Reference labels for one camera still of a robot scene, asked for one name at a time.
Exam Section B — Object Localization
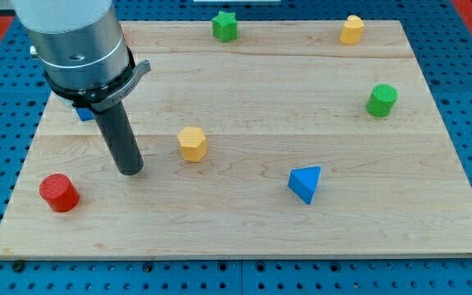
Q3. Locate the blue block behind arm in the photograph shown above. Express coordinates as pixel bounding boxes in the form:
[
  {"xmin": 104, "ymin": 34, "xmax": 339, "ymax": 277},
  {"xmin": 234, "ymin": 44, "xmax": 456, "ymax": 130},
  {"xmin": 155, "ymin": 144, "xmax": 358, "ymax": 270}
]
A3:
[{"xmin": 75, "ymin": 107, "xmax": 94, "ymax": 121}]

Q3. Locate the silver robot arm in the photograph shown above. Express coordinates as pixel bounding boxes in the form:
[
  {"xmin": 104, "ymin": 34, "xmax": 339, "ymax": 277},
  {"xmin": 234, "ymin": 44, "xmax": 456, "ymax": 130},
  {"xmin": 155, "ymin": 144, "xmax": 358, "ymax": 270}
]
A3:
[{"xmin": 11, "ymin": 0, "xmax": 151, "ymax": 113}]

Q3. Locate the yellow hexagon block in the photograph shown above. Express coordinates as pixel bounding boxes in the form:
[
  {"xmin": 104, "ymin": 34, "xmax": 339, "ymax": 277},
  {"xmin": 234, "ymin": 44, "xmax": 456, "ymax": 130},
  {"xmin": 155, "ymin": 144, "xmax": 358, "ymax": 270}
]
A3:
[{"xmin": 177, "ymin": 126, "xmax": 207, "ymax": 162}]

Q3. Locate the wooden board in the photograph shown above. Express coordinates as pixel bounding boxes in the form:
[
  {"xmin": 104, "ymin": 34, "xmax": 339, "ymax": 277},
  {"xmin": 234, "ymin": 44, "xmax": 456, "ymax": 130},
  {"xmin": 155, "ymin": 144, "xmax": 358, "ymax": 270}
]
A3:
[{"xmin": 0, "ymin": 20, "xmax": 472, "ymax": 261}]

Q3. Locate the blue triangle block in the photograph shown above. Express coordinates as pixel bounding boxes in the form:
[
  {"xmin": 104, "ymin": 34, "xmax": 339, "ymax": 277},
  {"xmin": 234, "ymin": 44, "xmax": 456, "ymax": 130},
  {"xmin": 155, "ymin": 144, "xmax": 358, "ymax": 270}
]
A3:
[{"xmin": 288, "ymin": 166, "xmax": 321, "ymax": 205}]

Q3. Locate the green star block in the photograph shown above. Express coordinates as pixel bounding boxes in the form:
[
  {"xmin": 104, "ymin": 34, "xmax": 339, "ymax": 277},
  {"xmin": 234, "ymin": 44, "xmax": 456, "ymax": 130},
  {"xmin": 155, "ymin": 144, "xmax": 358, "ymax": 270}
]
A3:
[{"xmin": 211, "ymin": 11, "xmax": 238, "ymax": 43}]

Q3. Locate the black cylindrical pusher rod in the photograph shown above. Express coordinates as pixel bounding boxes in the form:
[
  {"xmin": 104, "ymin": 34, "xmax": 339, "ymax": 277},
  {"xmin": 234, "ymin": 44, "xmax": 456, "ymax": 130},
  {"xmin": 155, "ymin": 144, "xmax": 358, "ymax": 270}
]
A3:
[{"xmin": 94, "ymin": 102, "xmax": 143, "ymax": 175}]

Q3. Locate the green cylinder block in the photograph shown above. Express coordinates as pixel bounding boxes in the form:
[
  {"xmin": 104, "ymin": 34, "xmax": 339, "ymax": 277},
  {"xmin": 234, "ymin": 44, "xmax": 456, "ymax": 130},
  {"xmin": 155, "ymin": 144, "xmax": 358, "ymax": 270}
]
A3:
[{"xmin": 365, "ymin": 84, "xmax": 398, "ymax": 117}]

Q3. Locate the yellow heart block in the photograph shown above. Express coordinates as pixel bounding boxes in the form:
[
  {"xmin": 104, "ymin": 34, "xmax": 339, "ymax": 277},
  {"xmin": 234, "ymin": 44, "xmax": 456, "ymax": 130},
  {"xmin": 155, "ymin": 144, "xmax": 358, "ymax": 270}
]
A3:
[{"xmin": 339, "ymin": 15, "xmax": 365, "ymax": 45}]

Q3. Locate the red cylinder block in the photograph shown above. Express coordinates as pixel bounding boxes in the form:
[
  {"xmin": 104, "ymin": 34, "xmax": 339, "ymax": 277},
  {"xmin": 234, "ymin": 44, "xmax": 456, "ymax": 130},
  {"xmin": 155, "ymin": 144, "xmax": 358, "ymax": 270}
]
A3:
[{"xmin": 39, "ymin": 174, "xmax": 80, "ymax": 212}]

